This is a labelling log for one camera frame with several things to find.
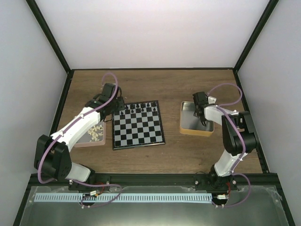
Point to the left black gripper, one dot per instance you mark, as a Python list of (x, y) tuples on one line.
[(121, 106)]

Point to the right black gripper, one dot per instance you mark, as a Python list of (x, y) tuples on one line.
[(194, 114)]

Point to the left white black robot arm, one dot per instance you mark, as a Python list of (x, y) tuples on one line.
[(52, 158)]

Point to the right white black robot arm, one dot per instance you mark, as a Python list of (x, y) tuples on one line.
[(238, 136)]

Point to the pile of white chess pieces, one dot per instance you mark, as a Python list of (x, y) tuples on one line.
[(95, 133)]

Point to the yellow metal tin box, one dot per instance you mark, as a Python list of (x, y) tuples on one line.
[(191, 125)]

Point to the black grey chessboard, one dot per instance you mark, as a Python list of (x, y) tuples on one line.
[(137, 129)]

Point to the pink tray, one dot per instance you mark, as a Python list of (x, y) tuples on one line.
[(84, 140)]

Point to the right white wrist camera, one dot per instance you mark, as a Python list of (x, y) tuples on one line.
[(211, 100)]

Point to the black aluminium mounting rail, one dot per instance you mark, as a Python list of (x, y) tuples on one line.
[(200, 181)]

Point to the light blue slotted cable duct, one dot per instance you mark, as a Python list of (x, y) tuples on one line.
[(138, 198)]

